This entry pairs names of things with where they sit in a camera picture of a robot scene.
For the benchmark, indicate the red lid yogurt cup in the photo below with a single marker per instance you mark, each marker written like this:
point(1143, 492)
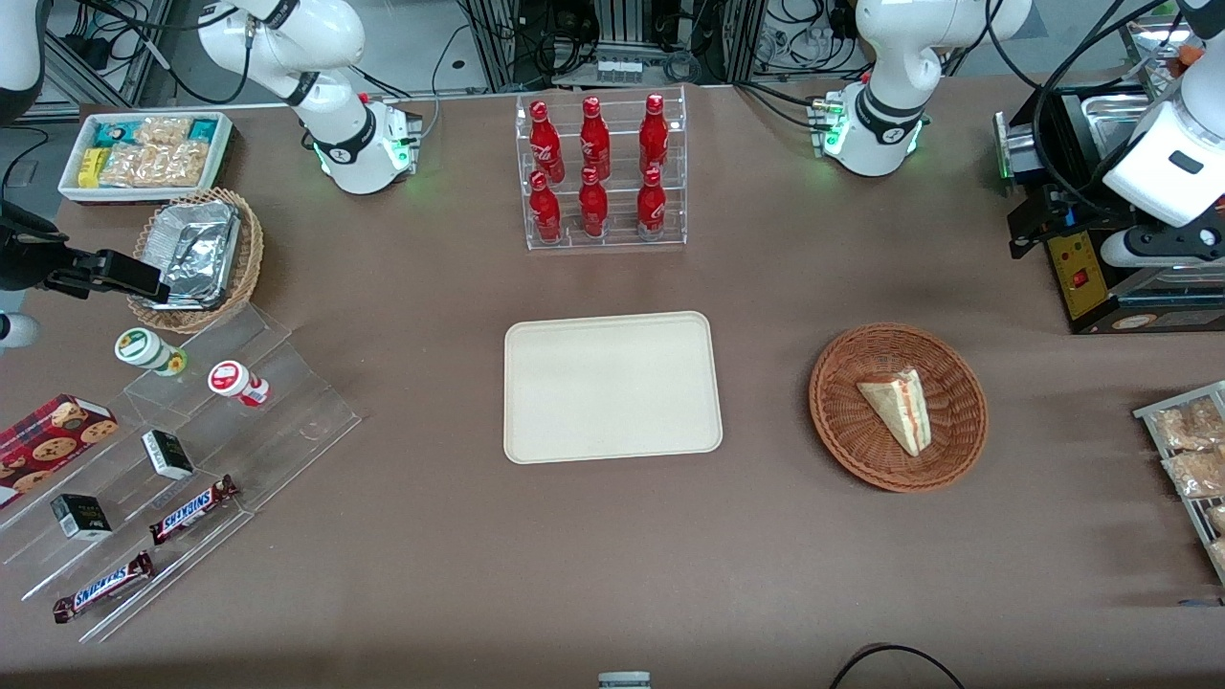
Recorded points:
point(232, 379)

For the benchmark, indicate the beige plastic tray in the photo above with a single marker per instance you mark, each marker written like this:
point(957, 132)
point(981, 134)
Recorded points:
point(612, 388)

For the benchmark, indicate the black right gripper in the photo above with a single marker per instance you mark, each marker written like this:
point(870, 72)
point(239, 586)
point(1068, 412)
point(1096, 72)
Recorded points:
point(29, 260)

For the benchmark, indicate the Snickers chocolate bar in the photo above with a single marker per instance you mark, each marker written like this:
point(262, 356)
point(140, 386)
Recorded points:
point(100, 587)
point(191, 510)

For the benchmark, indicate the black hot food display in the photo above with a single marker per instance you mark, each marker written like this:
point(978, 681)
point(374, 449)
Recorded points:
point(1081, 277)

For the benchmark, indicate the steel food pan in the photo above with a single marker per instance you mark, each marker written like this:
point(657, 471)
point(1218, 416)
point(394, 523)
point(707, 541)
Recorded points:
point(1115, 120)

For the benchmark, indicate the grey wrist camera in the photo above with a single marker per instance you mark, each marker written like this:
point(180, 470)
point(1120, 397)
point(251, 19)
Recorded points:
point(14, 331)
point(1124, 252)

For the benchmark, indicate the aluminium equipment frame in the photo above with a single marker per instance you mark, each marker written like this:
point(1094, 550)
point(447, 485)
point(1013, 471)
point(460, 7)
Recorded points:
point(498, 43)

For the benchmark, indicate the small black box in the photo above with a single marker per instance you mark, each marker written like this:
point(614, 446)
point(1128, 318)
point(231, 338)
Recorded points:
point(168, 455)
point(81, 517)

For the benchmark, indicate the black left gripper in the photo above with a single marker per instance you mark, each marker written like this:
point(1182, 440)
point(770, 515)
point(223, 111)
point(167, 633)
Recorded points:
point(1051, 205)

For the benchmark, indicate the clear acrylic bottle rack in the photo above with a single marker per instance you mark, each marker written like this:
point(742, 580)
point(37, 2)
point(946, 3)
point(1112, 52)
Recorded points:
point(617, 239)

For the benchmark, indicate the small clear cracker bag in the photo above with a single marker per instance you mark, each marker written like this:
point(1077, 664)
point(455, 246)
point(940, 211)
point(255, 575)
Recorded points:
point(163, 130)

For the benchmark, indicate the clear fried snack bag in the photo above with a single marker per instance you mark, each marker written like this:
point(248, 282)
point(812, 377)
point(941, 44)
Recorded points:
point(1191, 426)
point(1219, 555)
point(1196, 474)
point(1217, 519)

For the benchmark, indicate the grey white device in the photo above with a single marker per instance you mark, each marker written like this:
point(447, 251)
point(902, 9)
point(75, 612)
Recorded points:
point(624, 680)

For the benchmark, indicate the light wicker basket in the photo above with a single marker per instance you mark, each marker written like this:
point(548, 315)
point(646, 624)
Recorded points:
point(251, 258)

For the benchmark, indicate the red cola bottle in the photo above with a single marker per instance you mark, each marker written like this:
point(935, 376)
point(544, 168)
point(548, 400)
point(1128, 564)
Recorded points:
point(545, 144)
point(545, 211)
point(651, 206)
point(654, 134)
point(594, 139)
point(593, 206)

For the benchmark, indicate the white plastic snack bin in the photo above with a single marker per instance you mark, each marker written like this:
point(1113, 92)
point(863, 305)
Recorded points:
point(222, 153)

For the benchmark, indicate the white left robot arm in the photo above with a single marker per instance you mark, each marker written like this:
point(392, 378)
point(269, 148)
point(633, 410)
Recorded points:
point(890, 57)

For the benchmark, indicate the white power strip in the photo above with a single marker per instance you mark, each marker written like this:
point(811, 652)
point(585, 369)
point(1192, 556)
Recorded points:
point(619, 70)

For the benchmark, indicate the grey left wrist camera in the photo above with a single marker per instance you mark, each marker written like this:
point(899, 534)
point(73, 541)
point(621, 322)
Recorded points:
point(1124, 252)

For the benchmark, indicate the silver foil containers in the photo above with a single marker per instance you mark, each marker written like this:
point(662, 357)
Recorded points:
point(196, 254)

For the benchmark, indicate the clear acrylic step shelf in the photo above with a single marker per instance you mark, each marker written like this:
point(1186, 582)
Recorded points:
point(287, 431)

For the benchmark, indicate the red cookie box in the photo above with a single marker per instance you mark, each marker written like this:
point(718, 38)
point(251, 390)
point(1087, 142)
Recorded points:
point(48, 445)

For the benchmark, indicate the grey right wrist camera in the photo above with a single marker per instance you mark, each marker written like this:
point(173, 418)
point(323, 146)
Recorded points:
point(14, 331)

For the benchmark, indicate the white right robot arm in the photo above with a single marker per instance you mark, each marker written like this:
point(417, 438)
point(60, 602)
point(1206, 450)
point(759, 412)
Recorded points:
point(330, 57)

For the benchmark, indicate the teal snack packet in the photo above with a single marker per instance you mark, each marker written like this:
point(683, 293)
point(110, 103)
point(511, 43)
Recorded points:
point(202, 130)
point(112, 134)

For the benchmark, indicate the green lid yogurt cup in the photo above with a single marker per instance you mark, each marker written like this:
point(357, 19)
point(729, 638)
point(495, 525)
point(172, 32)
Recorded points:
point(144, 348)

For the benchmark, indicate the yellow snack packet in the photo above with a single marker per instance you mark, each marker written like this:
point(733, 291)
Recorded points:
point(91, 167)

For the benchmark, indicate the large clear cracker bag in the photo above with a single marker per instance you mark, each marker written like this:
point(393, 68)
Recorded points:
point(153, 165)

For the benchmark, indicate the triangular sandwich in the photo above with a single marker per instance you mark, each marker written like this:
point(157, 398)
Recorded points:
point(900, 407)

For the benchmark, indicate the brown round wicker basket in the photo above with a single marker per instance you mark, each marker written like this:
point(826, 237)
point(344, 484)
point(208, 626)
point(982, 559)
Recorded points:
point(847, 421)

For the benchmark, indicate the red sausage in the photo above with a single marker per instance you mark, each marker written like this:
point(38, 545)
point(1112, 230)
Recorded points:
point(1190, 55)

